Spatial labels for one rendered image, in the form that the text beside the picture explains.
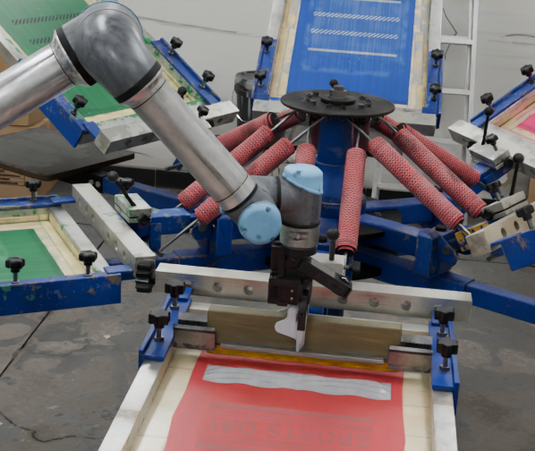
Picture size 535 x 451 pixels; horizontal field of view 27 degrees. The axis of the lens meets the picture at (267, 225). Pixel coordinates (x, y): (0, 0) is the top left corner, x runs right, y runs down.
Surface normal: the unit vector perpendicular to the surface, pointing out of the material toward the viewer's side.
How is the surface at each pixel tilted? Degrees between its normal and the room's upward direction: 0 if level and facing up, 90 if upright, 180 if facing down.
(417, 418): 0
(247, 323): 90
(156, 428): 0
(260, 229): 90
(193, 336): 90
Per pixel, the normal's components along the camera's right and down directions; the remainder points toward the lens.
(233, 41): -0.11, 0.32
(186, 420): 0.06, -0.94
